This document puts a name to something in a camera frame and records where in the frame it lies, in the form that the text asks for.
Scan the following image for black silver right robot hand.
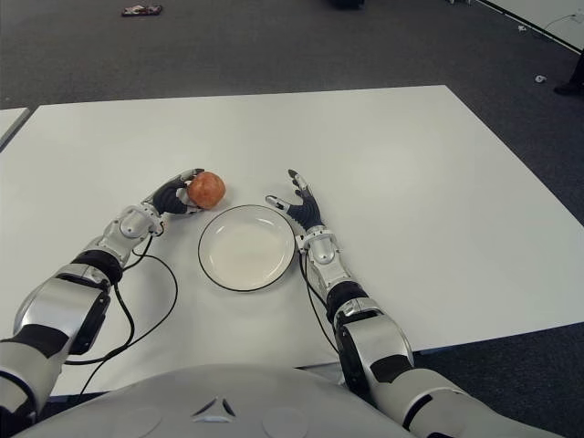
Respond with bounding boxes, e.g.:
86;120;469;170
265;168;326;232

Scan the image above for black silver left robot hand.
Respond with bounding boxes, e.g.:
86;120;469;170
141;167;205;216

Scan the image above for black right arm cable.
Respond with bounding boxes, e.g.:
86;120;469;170
298;248;343;361

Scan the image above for red apple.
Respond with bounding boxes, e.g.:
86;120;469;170
188;170;227;211

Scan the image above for white plate with black rim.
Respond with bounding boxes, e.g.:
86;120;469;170
197;204;296;293

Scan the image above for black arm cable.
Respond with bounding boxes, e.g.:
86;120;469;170
63;230;179;396
298;248;343;361

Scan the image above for red black object on floor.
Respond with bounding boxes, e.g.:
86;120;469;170
120;3;164;16

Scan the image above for dark shoe on floor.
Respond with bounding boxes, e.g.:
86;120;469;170
554;45;584;96

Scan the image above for white neighbouring table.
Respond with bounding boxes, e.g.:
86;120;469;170
476;0;584;51
0;105;31;147

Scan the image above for grey robot torso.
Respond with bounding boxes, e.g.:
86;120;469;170
16;362;434;438

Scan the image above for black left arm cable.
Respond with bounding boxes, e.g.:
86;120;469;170
63;230;179;396

